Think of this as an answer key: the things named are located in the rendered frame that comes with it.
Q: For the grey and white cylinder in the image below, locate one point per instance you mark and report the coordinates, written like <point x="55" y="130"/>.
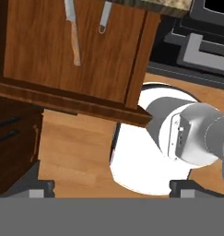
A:
<point x="196" y="132"/>

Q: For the dark brown drawer cabinet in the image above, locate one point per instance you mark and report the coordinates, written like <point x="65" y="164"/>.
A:
<point x="12" y="159"/>

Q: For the brown wooden cabinet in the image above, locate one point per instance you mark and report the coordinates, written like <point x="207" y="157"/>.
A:
<point x="55" y="61"/>

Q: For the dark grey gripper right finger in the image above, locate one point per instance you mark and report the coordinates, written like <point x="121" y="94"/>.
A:
<point x="181" y="188"/>

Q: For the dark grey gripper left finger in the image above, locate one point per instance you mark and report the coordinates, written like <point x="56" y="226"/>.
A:
<point x="42" y="188"/>

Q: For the black and grey appliance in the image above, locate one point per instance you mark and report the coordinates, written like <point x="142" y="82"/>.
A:
<point x="202" y="46"/>

